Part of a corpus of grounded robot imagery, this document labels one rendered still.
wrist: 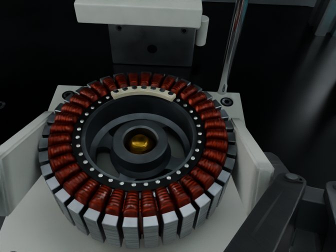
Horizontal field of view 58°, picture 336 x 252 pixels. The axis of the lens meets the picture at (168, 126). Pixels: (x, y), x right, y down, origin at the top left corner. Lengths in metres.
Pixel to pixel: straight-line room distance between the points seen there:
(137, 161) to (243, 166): 0.06
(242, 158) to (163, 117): 0.07
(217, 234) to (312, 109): 0.15
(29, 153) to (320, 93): 0.24
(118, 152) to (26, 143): 0.05
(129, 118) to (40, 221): 0.08
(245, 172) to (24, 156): 0.11
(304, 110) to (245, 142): 0.13
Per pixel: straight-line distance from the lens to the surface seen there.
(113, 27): 0.27
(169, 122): 0.20
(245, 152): 0.16
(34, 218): 0.20
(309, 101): 0.29
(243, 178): 0.16
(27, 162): 0.17
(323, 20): 0.37
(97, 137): 0.20
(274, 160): 0.16
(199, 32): 0.28
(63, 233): 0.19
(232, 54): 0.23
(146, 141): 0.18
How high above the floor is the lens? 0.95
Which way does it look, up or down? 49 degrees down
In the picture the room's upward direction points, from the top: 3 degrees clockwise
